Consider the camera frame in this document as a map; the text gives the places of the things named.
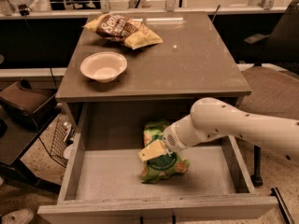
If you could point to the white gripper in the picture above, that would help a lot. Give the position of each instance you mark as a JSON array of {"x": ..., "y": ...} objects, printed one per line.
[{"x": 170, "y": 139}]

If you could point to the green rice chip bag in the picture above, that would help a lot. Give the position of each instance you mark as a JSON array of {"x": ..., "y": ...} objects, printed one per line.
[{"x": 162, "y": 167}]

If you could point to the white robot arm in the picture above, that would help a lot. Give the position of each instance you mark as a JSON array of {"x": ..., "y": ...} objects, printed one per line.
[{"x": 210, "y": 119}]

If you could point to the open grey top drawer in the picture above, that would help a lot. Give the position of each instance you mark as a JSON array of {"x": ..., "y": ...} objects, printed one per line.
[{"x": 102, "y": 179}]

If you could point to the grey cabinet with counter top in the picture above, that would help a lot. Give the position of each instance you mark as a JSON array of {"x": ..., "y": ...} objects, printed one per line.
[{"x": 192, "y": 61}]

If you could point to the brown yellow chip bag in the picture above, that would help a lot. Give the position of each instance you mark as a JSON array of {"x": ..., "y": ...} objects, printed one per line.
[{"x": 117, "y": 28}]

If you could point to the brown black bag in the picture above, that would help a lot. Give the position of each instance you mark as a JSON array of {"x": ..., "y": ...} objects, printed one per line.
[{"x": 30, "y": 107}]

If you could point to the white paper bowl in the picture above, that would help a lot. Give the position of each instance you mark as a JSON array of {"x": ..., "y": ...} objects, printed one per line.
[{"x": 103, "y": 66}]

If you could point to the office chair with tan seat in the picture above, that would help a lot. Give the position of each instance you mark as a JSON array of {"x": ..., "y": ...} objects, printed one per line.
[{"x": 275, "y": 87}]

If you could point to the black side table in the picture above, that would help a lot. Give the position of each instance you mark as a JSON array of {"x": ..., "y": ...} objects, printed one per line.
[{"x": 14, "y": 143}]

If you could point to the white sneaker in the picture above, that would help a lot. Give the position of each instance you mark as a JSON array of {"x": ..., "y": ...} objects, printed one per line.
[{"x": 21, "y": 216}]

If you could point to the black wire basket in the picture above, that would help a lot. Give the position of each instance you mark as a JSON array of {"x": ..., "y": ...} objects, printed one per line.
[{"x": 61, "y": 140}]

